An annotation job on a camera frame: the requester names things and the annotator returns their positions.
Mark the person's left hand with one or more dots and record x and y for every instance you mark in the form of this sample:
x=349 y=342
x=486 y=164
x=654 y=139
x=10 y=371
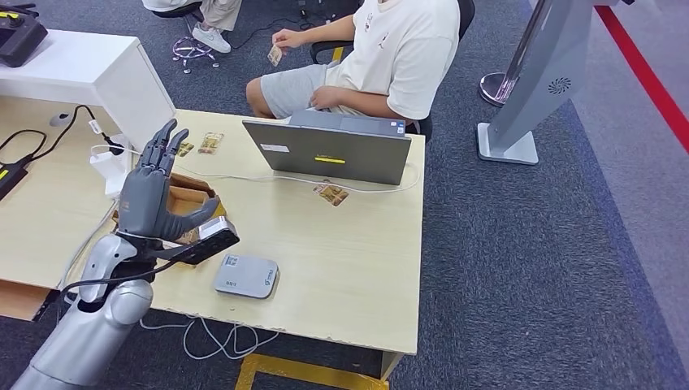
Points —
x=327 y=97

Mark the person's right hand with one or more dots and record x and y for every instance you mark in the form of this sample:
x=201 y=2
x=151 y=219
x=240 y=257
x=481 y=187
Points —
x=289 y=38

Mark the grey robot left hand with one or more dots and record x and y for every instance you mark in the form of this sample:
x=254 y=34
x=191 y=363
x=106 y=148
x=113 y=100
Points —
x=142 y=204

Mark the autumn print ID card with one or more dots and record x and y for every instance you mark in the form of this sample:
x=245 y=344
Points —
x=275 y=55

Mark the background person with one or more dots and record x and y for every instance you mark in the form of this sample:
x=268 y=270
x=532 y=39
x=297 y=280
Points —
x=220 y=13

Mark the grey card reader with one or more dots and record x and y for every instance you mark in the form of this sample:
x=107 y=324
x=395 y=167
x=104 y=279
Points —
x=246 y=276

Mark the cardboard organizer box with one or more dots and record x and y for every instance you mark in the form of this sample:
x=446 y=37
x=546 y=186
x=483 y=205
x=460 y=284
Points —
x=188 y=202

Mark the white power adapter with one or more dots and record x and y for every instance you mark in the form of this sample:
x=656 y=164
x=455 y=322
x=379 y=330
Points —
x=110 y=169

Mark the grey laptop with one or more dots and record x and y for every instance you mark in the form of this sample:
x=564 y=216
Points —
x=334 y=150

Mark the black stool chrome base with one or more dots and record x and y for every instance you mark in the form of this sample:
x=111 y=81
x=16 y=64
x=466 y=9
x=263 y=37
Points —
x=194 y=48

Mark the black power brick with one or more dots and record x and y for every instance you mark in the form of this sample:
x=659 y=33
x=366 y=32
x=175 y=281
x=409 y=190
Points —
x=11 y=180

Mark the white cabinet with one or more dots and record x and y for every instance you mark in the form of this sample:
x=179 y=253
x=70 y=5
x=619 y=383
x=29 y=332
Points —
x=64 y=64

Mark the black remote controller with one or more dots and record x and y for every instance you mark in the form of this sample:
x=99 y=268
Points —
x=21 y=40

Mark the grey kiosk stand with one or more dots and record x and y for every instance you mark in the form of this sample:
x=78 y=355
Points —
x=543 y=70

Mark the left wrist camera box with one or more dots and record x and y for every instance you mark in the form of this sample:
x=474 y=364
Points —
x=215 y=242

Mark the chrome stanchion post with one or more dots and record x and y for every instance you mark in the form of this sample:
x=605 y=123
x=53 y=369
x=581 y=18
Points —
x=492 y=89

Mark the yellow metal frame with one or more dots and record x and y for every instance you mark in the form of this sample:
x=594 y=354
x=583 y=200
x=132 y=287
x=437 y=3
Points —
x=301 y=371

